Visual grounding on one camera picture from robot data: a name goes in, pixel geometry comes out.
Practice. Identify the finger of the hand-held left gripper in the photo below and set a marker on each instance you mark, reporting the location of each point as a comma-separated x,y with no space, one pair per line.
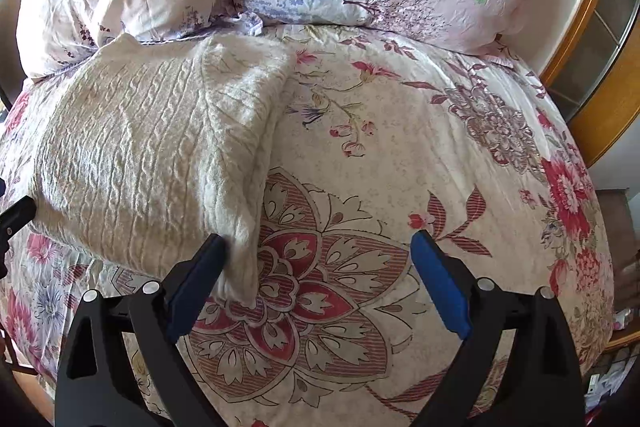
20,214

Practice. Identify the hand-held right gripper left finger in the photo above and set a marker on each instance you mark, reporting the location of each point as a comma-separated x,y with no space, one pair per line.
195,287

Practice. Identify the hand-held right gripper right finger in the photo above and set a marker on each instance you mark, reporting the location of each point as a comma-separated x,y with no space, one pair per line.
445,292

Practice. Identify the floral bed sheet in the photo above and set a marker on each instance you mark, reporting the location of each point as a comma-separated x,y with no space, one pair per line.
400,167

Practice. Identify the brown wooden furniture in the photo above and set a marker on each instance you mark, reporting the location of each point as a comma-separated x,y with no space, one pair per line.
617,237

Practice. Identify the wooden glass door cabinet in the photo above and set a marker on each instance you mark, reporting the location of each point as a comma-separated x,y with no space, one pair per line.
595,72

